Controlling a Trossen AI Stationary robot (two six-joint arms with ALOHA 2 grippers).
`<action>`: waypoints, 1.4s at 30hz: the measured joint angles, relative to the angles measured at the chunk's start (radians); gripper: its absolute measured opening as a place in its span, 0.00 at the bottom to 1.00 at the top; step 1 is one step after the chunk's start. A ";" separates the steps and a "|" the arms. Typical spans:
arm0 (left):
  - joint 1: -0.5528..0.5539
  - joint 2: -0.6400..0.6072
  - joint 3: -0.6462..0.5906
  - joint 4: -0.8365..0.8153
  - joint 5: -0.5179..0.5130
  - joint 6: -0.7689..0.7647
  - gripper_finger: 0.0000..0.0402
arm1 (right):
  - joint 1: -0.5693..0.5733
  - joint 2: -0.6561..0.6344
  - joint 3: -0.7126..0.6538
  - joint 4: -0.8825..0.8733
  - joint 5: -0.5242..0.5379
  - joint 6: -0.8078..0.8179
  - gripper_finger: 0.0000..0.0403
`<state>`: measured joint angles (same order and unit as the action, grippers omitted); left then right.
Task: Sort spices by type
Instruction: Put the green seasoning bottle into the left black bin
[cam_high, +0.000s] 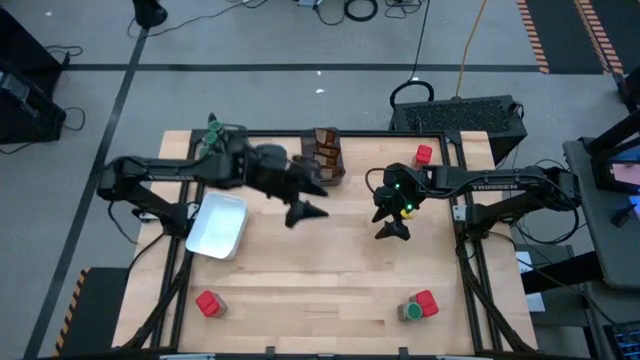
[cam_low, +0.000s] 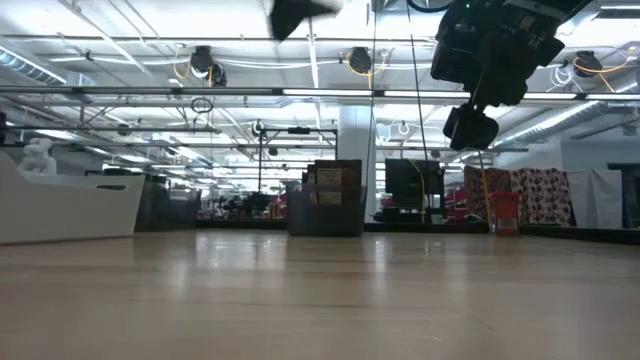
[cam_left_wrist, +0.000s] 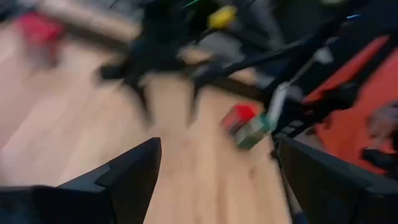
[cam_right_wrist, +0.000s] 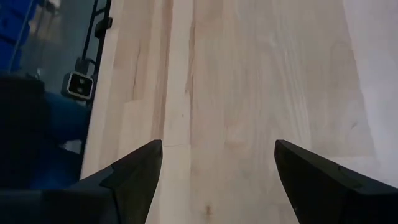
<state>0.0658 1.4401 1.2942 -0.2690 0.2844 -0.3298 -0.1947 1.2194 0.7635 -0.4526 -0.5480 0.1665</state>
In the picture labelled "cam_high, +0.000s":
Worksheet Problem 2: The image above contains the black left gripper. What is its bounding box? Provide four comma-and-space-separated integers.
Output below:
243, 143, 330, 230

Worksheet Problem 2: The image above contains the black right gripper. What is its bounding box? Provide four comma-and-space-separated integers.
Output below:
371, 162, 427, 243

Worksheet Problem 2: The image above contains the red-lidded spice tin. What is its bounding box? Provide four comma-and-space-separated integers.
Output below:
195, 289, 229, 320
414, 289, 440, 319
412, 144, 434, 171

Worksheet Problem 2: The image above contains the white plastic bin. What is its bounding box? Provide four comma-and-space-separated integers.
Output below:
184, 191, 250, 261

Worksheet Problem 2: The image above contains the dark grey plastic bin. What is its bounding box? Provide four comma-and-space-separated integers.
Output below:
299, 127, 346, 188
197, 127, 250, 156

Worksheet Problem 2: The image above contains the black computer case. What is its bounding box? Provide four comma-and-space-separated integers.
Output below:
389, 94, 529, 166

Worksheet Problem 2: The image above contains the black desk beam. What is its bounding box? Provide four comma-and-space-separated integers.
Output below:
519, 249, 604, 296

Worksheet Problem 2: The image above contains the grey desk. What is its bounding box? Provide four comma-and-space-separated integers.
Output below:
562, 137, 640, 291

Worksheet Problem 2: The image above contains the black monitor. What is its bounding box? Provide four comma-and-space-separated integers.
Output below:
584, 112, 640, 194

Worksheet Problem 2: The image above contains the black hazard-striped floor mat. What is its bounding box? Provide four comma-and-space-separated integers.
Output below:
53, 267, 131, 357
517, 0, 626, 76

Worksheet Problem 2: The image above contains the black stand base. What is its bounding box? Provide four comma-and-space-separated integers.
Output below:
131, 0, 169, 30

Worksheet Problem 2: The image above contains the black laptop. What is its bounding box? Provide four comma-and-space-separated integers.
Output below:
602, 322, 640, 360

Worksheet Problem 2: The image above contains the black equipment case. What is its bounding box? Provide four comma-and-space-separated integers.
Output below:
0, 7, 64, 86
0, 69, 68, 146

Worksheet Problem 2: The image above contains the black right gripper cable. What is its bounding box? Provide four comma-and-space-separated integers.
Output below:
364, 167, 399, 201

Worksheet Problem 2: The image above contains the black aluminium table frame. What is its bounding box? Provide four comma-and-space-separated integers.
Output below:
113, 112, 539, 357

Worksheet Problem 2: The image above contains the black looped floor cable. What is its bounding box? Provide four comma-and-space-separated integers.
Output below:
388, 0, 435, 109

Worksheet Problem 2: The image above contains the coiled black cable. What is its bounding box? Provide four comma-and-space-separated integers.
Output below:
343, 0, 380, 23

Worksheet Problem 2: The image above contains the orange floor cable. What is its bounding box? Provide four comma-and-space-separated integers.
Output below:
454, 0, 489, 99

